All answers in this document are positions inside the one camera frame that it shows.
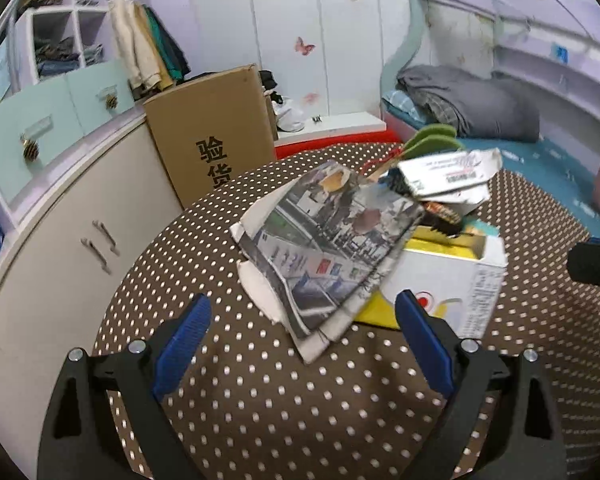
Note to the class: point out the white and yellow carton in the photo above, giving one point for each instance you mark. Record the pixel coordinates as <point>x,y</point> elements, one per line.
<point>460,280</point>

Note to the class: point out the faint pink butterfly sticker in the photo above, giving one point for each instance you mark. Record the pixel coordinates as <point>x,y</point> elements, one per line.
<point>310,98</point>

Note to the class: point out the mint green bunk bed frame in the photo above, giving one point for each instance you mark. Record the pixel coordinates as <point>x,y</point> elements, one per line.
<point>407,40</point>

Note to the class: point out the small blue sticker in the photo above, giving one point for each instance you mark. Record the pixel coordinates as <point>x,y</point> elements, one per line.
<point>560,52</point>

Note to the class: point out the tall brown cardboard box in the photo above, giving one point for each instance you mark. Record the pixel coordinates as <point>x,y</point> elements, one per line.
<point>205,120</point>

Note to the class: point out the hanging dark garment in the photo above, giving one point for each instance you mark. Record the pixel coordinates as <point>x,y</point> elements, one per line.
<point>179,57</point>

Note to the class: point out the hanging tan garment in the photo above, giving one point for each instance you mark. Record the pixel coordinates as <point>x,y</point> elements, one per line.
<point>159,67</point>

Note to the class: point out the folded blue patterned clothes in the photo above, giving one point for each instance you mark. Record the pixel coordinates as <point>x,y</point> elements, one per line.
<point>55,57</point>

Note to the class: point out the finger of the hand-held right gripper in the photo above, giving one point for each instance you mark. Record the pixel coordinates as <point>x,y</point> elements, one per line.
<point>595,265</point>

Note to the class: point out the white cubby shelf unit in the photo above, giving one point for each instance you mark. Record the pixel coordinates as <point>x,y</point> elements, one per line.
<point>25,25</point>

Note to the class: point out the grey blanket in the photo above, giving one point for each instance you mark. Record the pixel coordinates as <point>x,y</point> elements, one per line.
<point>480,100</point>

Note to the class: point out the teal paper packet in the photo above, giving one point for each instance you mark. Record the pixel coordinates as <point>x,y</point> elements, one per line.
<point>485,228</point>

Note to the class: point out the narrow mint green drawer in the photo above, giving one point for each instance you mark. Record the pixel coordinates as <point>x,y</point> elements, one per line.
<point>100,85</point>

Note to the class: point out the wide mint green drawer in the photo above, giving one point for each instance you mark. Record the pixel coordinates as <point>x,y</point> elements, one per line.
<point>25,120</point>

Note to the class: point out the dark snack wrapper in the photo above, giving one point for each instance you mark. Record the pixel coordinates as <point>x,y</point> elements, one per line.
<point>442,216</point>

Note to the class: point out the pink butterfly wall sticker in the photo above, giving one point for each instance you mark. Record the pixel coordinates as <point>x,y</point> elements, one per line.
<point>304,46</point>

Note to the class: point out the brown polka dot tablecloth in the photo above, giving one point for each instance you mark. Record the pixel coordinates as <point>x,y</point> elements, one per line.
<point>260,410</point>

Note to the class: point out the hanging green garment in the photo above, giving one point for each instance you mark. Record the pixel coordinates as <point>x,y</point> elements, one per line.
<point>162,45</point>

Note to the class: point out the red step with white top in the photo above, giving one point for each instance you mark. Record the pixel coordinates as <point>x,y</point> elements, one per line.
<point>330,145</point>

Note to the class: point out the beige curved cabinet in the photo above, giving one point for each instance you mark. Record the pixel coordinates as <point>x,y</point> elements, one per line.
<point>55,240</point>

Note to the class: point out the blue patterned bed sheet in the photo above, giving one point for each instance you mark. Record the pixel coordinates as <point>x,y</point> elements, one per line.
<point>545,160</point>

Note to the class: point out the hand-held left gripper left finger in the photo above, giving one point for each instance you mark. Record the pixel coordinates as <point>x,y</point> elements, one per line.
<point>180,346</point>

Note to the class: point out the torn printed newspaper cardboard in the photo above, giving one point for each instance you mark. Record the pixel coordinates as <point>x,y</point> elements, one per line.
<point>320,245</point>

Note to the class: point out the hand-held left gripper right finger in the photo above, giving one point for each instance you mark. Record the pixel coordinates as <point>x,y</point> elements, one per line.
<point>425,346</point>

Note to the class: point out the white paper packaging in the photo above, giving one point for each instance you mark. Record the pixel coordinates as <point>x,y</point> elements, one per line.
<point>450,170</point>

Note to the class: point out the hanging cream garment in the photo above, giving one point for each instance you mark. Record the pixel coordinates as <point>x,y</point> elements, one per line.
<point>130,45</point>

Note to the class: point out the black clothes pile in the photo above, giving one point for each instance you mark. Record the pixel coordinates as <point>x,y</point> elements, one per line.
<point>267,85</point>

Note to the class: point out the white wardrobe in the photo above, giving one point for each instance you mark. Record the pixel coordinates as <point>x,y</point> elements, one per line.
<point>280,20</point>

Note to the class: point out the tan and red paper packet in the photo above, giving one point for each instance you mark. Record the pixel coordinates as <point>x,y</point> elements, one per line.
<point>382,170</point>

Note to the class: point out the white plastic bag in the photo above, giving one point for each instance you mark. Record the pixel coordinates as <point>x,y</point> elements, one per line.
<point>290,117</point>

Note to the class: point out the pinecone drawer knob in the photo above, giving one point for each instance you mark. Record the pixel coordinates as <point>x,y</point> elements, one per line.
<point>31,150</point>
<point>111,101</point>

